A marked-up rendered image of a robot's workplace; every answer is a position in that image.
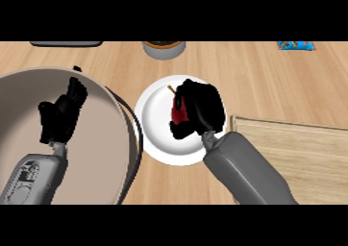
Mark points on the large beige pot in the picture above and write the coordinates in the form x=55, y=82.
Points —
x=93, y=137

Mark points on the white plate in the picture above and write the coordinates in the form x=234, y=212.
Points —
x=157, y=128

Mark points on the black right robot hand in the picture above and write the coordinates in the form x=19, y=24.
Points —
x=206, y=109

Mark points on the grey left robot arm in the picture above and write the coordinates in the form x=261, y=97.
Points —
x=34, y=179

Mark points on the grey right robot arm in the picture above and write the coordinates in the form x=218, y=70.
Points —
x=247, y=169

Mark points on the grey plant pot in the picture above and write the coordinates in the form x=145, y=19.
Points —
x=164, y=50

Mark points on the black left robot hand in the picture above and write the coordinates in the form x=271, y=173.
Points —
x=62, y=118

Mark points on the dark grey flat appliance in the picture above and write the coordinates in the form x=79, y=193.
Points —
x=65, y=44

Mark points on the pale wooden tray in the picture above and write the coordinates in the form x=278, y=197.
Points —
x=299, y=160

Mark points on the red pear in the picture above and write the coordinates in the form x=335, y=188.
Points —
x=179, y=110

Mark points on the blue printed packet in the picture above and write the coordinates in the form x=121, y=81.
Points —
x=296, y=45

